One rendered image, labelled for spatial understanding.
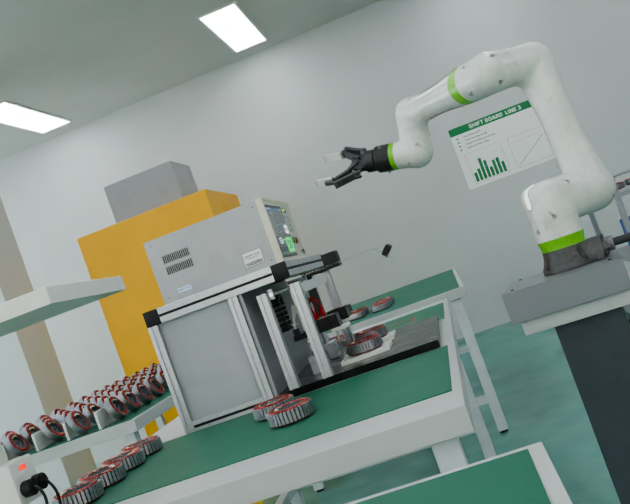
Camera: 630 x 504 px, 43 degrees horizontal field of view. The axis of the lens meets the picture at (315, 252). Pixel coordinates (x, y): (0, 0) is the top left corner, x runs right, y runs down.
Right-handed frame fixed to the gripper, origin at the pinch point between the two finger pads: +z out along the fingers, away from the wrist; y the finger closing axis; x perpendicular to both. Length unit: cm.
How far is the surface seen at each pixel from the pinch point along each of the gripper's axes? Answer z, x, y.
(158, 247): 31, 25, -57
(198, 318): 15, 14, -78
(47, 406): 326, -199, 60
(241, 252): 7, 16, -55
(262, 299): -3, 12, -71
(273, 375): -2, -6, -85
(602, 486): -72, -117, -57
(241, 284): 1, 18, -70
